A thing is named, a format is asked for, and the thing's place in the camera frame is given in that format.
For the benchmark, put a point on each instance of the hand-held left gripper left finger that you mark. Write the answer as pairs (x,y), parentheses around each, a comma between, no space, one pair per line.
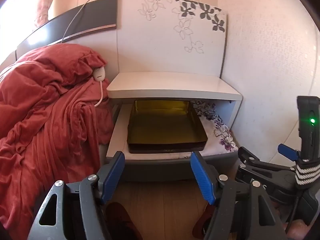
(113,175)

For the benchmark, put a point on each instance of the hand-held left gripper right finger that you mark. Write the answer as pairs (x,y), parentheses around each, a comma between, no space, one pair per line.
(201,175)

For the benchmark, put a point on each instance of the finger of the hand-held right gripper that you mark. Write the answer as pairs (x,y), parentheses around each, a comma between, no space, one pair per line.
(287,152)
(250,158)

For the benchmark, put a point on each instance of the gold tin box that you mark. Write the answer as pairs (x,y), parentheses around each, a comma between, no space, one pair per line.
(162,125)

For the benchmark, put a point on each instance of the white purple floral folded cloth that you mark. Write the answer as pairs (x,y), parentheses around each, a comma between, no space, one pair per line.
(220,132)

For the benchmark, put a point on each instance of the dark red slipper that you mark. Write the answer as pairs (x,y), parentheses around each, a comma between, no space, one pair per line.
(200,226)

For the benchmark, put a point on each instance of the white nightstand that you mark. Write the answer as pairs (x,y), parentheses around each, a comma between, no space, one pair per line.
(175,85)

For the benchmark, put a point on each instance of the red fleece blanket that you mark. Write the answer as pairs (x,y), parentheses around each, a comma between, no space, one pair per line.
(37,117)

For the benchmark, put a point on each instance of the white floral-print panel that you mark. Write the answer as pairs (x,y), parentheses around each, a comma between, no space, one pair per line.
(162,42)

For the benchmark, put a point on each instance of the dark bed headboard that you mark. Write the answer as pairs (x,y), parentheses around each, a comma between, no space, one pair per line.
(95,15)

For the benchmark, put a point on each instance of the pink patterned curtain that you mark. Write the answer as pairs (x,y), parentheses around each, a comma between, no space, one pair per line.
(45,5)

